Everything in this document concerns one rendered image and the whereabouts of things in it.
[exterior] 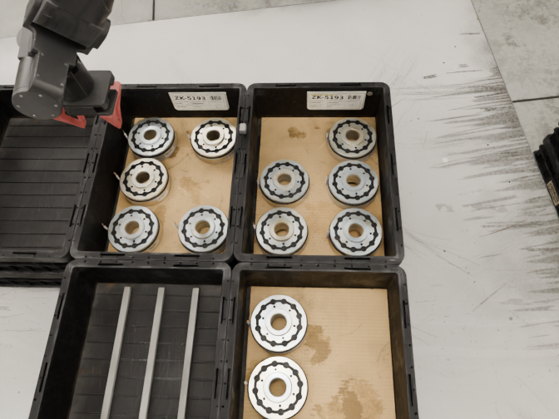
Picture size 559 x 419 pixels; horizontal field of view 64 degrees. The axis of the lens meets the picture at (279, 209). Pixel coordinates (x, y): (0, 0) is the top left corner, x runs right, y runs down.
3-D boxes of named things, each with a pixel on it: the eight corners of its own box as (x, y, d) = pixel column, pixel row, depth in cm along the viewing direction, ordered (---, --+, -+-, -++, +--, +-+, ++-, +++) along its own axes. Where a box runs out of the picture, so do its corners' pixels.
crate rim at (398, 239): (248, 90, 97) (247, 82, 95) (388, 89, 95) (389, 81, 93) (234, 265, 80) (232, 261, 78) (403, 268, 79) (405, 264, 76)
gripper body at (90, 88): (108, 111, 67) (86, 79, 61) (43, 111, 68) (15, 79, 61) (116, 78, 70) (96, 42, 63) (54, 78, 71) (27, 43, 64)
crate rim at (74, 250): (114, 91, 99) (110, 83, 97) (248, 90, 97) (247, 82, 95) (73, 263, 82) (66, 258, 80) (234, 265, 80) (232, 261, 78)
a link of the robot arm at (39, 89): (112, 12, 58) (42, -25, 52) (106, 82, 53) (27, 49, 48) (76, 64, 66) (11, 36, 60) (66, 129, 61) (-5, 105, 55)
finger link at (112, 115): (129, 142, 75) (106, 107, 66) (88, 141, 75) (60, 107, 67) (136, 109, 78) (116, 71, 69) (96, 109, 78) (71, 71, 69)
